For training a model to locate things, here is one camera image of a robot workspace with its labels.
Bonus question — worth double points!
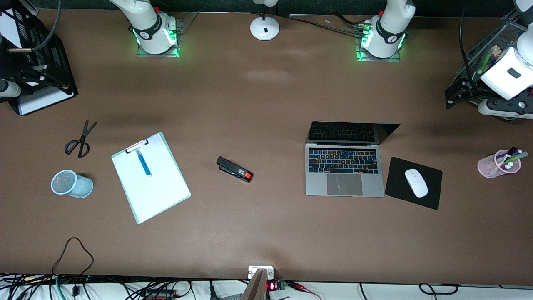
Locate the blue marker with white cap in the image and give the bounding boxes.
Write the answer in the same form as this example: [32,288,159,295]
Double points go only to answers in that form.
[135,149,152,178]

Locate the silver laptop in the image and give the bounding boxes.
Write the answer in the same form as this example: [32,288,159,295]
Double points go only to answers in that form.
[305,121,401,198]

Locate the light green marker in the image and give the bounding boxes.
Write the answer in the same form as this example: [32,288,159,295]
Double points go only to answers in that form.
[506,151,529,165]

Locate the white paper stack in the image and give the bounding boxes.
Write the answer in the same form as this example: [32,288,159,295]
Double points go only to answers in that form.
[19,85,75,115]
[0,12,23,48]

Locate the black stacked paper tray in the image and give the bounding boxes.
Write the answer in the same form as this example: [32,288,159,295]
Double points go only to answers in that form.
[0,0,78,116]

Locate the grey metal mesh tray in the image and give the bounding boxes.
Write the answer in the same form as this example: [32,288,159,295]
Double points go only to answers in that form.
[461,19,528,84]

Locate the pink translucent cup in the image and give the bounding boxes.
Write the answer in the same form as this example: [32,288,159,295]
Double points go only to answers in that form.
[477,149,522,179]

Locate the black and blue scissors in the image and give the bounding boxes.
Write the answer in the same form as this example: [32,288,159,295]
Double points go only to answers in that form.
[64,120,97,158]

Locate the white computer mouse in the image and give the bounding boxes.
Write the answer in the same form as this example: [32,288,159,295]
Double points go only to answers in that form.
[404,168,429,198]

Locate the light blue mesh cup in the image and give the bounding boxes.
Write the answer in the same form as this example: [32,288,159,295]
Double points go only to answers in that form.
[50,169,95,199]

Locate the black mouse pad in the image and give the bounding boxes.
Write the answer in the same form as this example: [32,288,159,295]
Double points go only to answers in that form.
[384,157,443,210]

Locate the teal clipboard with metal clip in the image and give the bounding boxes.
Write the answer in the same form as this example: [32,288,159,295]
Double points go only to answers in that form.
[111,131,192,225]

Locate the white paper sheet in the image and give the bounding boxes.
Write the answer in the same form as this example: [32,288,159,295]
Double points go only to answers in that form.
[112,134,189,223]

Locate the white lamp base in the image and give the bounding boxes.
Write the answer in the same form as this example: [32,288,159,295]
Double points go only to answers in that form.
[250,0,280,41]

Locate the black stapler with red end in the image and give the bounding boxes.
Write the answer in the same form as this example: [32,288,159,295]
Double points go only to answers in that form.
[216,156,253,183]

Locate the black and orange power strip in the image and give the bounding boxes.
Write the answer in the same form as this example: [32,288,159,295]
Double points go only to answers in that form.
[142,289,177,300]

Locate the white socket box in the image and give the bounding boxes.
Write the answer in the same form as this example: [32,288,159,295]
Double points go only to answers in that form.
[248,265,274,280]

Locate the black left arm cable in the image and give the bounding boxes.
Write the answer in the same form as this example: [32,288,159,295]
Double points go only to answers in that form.
[459,6,477,84]

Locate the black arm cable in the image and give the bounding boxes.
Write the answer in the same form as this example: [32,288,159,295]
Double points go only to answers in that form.
[459,6,477,84]
[31,0,62,52]

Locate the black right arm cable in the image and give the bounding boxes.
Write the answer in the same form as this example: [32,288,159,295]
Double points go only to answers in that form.
[31,0,62,52]

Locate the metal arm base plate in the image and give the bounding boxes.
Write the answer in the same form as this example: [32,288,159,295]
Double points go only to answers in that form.
[137,19,181,58]
[356,25,401,63]

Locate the black cable bundle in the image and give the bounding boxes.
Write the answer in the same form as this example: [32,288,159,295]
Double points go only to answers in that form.
[287,14,368,36]

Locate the black looped cable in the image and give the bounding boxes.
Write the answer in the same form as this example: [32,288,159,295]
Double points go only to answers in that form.
[51,237,95,297]

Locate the thin black cable loop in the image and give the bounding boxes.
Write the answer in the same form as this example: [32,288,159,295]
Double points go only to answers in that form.
[418,282,459,295]

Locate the tangled cable bundle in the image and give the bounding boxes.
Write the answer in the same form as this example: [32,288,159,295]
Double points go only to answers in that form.
[0,273,196,300]

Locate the red cable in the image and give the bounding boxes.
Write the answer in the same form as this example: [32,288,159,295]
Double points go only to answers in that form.
[287,281,322,300]

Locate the wooden post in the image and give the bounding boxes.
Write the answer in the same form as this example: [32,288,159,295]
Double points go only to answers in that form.
[241,268,268,300]

